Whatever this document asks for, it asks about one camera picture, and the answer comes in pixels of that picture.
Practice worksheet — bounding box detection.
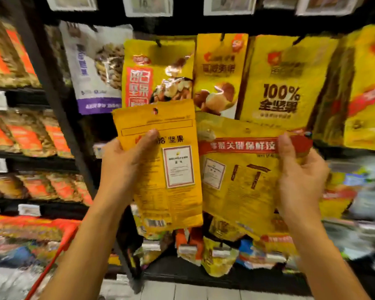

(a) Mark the person's right hand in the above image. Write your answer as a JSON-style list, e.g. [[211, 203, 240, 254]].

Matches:
[[276, 133, 331, 232]]

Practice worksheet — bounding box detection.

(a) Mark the person's left hand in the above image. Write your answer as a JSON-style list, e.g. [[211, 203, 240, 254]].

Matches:
[[99, 129, 160, 210]]

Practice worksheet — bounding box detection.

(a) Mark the small yellow nut bag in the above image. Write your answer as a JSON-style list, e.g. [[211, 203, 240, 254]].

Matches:
[[259, 212, 301, 257], [209, 215, 245, 243]]

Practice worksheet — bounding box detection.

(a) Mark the green white chestnut bag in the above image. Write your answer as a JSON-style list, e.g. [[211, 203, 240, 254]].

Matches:
[[132, 206, 174, 266]]

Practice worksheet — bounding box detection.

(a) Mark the stack of yellow nut bags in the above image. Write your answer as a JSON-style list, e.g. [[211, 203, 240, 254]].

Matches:
[[312, 34, 363, 148]]

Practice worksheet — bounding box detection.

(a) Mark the red-trimmed wire shopping cart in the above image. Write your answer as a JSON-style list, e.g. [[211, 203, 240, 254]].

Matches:
[[0, 222, 80, 300]]

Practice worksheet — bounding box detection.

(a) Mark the white purple cashew packet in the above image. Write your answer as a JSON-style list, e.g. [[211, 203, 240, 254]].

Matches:
[[59, 22, 133, 115]]

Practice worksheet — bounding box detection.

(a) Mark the black metal store shelf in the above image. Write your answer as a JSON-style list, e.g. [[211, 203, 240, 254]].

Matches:
[[0, 0, 145, 294]]

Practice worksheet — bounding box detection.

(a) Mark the black hanging-bag store shelf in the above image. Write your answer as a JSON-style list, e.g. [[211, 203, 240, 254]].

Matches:
[[25, 0, 375, 298]]

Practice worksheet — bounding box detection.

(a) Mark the person's right forearm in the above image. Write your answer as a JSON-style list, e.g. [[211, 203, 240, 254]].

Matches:
[[294, 222, 370, 300]]

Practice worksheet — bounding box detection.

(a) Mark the person's left forearm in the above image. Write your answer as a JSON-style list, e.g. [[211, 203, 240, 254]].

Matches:
[[40, 197, 132, 300]]

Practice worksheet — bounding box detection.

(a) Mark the clear white snack bag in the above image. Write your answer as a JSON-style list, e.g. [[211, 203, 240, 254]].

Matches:
[[322, 156, 375, 260]]

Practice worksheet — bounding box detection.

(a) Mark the red orange gift box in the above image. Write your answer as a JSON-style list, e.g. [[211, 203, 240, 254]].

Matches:
[[0, 214, 82, 243]]

